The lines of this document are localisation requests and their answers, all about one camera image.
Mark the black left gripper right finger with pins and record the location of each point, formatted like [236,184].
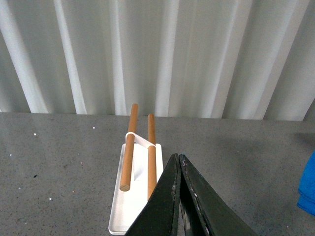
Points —
[204,212]

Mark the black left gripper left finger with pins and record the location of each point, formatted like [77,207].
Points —
[160,215]

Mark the blue microfiber cloth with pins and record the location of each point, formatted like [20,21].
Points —
[306,187]

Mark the white towel rack stand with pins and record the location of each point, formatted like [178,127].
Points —
[126,206]

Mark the right wooden rack rod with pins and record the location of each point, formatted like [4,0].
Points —
[152,169]

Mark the wooden rack rod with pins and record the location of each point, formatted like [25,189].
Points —
[128,155]
[152,169]

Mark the left wooden rack rod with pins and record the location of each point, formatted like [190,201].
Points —
[128,155]

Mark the white pleated curtain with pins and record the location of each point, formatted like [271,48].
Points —
[240,59]

